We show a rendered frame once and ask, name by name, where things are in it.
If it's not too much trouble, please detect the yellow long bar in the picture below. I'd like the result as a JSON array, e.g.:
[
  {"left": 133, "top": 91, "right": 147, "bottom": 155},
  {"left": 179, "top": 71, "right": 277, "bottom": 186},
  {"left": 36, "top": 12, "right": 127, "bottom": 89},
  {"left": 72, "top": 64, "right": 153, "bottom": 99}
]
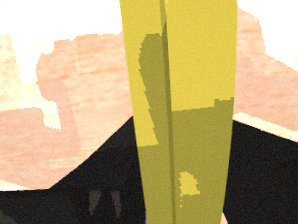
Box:
[{"left": 118, "top": 0, "right": 238, "bottom": 224}]

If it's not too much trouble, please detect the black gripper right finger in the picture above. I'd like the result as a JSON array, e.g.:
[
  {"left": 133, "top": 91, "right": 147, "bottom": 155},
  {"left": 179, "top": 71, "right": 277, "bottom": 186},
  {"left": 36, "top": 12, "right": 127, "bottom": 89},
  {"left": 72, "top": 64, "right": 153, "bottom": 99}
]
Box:
[{"left": 222, "top": 119, "right": 298, "bottom": 224}]

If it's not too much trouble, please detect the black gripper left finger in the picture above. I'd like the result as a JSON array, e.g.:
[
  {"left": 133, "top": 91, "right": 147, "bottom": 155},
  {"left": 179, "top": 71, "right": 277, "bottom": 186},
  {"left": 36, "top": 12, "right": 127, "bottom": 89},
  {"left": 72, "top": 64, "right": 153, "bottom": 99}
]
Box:
[{"left": 0, "top": 115, "right": 146, "bottom": 224}]

